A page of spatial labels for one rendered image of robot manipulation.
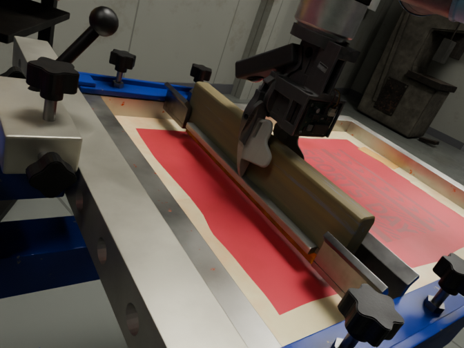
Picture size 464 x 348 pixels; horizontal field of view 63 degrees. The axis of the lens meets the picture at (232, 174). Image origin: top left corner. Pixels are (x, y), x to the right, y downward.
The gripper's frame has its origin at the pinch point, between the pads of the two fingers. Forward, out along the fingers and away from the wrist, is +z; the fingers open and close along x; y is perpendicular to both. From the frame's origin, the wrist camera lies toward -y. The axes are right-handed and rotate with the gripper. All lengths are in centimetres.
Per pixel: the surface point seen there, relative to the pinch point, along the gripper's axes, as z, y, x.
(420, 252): 5.3, 18.4, 24.1
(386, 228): 5.3, 12.1, 23.0
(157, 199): 1.8, 4.2, -16.9
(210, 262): 1.8, 14.7, -15.9
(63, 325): 101, -54, -3
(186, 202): 5.3, 0.9, -10.4
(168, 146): 5.3, -14.4, -5.9
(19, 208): 101, -124, -7
